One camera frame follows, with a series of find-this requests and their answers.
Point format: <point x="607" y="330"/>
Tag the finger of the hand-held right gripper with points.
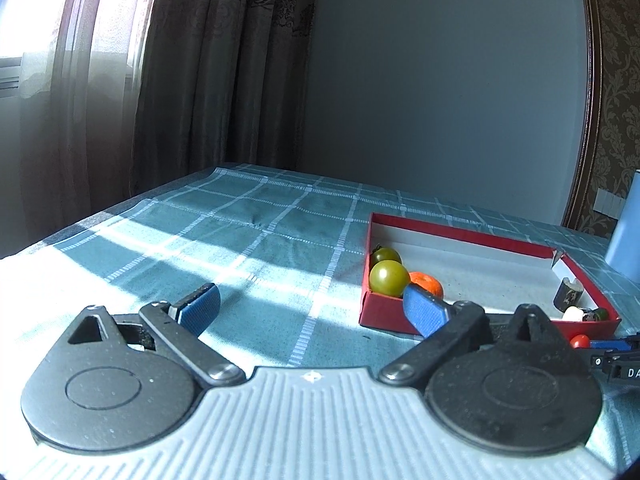
<point x="612" y="344"/>

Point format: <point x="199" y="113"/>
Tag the red cherry tomato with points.
<point x="580" y="341"/>

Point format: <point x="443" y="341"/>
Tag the teal checked tablecloth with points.
<point x="225" y="240"/>

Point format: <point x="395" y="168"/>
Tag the orange mandarin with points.
<point x="427" y="284"/>

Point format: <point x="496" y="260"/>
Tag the large green tomato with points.
<point x="389" y="278"/>

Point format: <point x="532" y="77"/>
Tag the gilded wall panel frame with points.
<point x="590" y="85"/>

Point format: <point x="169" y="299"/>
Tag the sheer white curtain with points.
<point x="75" y="110"/>

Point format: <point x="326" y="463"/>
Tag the small white round object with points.
<point x="573" y="314"/>

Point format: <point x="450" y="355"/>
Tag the light blue kettle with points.
<point x="626" y="250"/>

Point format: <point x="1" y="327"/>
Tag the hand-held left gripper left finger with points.
<point x="200" y="305"/>

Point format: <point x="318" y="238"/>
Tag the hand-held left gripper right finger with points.
<point x="422" y="310"/>

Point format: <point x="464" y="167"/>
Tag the brown patterned curtain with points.
<point x="225" y="70"/>

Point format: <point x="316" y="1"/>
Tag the white wall switch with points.
<point x="610" y="202"/>

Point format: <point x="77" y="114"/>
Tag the green cucumber piece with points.
<point x="601" y="314"/>

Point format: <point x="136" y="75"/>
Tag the small green tomato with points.
<point x="386" y="254"/>

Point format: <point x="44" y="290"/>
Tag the red cardboard box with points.
<point x="490" y="275"/>

